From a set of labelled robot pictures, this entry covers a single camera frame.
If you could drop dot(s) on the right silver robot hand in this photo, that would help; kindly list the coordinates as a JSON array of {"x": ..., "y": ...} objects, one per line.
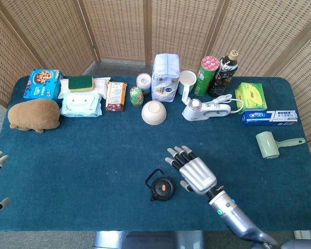
[{"x": 197, "y": 173}]

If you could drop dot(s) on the black teapot lid orange knob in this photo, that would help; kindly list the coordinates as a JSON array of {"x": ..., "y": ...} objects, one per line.
[{"x": 158, "y": 193}]

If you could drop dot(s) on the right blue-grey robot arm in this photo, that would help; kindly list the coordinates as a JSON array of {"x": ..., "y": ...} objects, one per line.
[{"x": 235, "y": 218}]

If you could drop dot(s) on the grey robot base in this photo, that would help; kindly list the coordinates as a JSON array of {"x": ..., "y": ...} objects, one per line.
[{"x": 145, "y": 240}]

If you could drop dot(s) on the black cast iron teapot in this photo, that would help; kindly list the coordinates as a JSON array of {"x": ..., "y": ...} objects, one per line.
[{"x": 155, "y": 181}]

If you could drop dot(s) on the brown plush toy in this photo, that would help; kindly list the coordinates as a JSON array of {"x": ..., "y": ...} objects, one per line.
[{"x": 33, "y": 115}]

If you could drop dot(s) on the white handheld garment steamer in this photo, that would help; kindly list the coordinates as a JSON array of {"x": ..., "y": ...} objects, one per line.
[{"x": 194, "y": 111}]

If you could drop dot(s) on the cream upturned bowl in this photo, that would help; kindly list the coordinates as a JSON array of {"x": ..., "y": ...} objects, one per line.
[{"x": 153, "y": 112}]

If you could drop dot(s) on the green lint roller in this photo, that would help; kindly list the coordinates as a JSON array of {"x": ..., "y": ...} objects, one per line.
[{"x": 268, "y": 145}]

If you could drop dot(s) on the blue table cloth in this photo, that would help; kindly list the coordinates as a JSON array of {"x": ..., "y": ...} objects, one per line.
[{"x": 80, "y": 168}]

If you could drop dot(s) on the blue cookie box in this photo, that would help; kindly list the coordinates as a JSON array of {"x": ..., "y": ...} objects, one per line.
[{"x": 41, "y": 83}]

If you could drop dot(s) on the blue and white toothpaste box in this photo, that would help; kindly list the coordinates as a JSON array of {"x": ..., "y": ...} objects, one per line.
[{"x": 269, "y": 118}]

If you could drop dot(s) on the green tissue pack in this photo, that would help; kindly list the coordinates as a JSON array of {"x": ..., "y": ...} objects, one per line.
[{"x": 251, "y": 96}]

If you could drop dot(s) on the white measuring cup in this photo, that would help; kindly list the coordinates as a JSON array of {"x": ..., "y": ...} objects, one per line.
[{"x": 187, "y": 79}]

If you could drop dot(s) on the green chips can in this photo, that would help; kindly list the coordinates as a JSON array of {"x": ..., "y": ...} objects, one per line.
[{"x": 206, "y": 75}]

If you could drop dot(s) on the dark beverage bottle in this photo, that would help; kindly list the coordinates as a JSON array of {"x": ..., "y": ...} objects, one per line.
[{"x": 223, "y": 77}]

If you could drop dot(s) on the light blue wet wipes pack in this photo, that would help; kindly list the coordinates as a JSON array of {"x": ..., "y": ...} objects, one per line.
[{"x": 80, "y": 105}]

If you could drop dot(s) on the white paper pack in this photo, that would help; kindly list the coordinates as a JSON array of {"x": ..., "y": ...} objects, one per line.
[{"x": 166, "y": 77}]

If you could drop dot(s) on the orange and brown snack box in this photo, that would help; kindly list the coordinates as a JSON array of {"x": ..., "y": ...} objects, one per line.
[{"x": 116, "y": 96}]

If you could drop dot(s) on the green and yellow sponge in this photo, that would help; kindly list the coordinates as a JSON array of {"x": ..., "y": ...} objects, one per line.
[{"x": 81, "y": 83}]

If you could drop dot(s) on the rattan folding screen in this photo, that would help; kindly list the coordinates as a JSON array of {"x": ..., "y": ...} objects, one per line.
[{"x": 54, "y": 33}]

